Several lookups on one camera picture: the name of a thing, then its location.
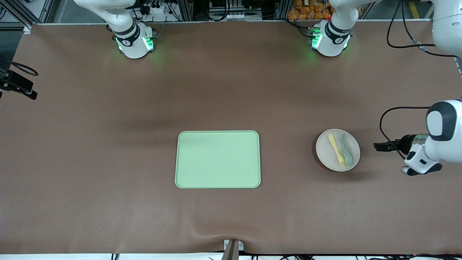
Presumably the light green rectangular tray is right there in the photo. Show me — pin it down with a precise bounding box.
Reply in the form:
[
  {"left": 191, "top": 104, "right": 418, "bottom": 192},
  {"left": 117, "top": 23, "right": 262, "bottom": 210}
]
[{"left": 175, "top": 130, "right": 261, "bottom": 189}]

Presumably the pale green plastic spoon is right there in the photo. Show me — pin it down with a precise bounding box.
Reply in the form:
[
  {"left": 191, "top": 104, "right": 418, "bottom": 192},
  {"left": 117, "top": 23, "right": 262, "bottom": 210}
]
[{"left": 340, "top": 134, "right": 354, "bottom": 167}]

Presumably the round beige plate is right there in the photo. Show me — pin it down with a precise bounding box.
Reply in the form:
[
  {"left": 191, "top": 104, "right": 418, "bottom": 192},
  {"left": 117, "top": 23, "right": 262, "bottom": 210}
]
[{"left": 316, "top": 129, "right": 361, "bottom": 172}]

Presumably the orange snack bags pile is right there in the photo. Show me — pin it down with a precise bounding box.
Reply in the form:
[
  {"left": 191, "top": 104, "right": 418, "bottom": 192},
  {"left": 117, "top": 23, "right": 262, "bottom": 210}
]
[{"left": 288, "top": 0, "right": 334, "bottom": 21}]

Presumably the white power strip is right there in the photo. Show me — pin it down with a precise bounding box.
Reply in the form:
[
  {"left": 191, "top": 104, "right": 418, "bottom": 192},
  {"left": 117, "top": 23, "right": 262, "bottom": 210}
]
[{"left": 139, "top": 0, "right": 172, "bottom": 16}]

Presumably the aluminium frame post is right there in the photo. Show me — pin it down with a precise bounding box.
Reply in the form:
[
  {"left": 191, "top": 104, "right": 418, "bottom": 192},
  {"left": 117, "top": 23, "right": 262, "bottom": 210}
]
[
  {"left": 276, "top": 0, "right": 291, "bottom": 20},
  {"left": 179, "top": 0, "right": 193, "bottom": 21}
]

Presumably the yellow plastic fork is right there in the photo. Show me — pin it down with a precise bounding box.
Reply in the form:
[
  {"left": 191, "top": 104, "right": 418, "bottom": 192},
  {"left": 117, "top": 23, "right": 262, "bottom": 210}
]
[{"left": 328, "top": 134, "right": 347, "bottom": 168}]

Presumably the grey metal clamp bracket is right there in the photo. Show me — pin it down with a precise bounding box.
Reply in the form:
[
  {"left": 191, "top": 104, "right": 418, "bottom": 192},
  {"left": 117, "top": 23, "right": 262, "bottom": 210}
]
[{"left": 221, "top": 239, "right": 244, "bottom": 260}]

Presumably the brown table cover mat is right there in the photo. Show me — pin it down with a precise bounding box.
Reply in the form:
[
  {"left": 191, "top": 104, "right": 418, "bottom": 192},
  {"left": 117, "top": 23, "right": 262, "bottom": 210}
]
[{"left": 0, "top": 20, "right": 462, "bottom": 255}]

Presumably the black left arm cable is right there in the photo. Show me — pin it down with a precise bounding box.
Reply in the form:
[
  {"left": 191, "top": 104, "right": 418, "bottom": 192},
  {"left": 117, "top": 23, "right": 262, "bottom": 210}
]
[{"left": 380, "top": 0, "right": 461, "bottom": 160}]

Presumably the aluminium frame profile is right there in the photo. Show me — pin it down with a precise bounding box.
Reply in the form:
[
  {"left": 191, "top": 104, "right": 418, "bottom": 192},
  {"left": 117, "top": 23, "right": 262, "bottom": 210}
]
[{"left": 0, "top": 0, "right": 55, "bottom": 34}]

